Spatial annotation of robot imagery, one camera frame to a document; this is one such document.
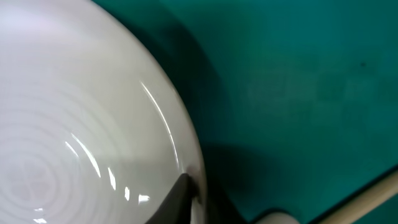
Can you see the pink bowl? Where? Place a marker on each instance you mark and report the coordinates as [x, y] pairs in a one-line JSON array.
[[92, 129]]

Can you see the wooden chopstick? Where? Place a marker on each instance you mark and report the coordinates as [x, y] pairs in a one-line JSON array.
[[365, 202]]

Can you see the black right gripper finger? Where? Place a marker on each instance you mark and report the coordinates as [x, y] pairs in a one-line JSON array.
[[177, 206]]

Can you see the teal plastic tray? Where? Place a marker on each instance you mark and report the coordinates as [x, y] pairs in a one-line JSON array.
[[294, 101]]

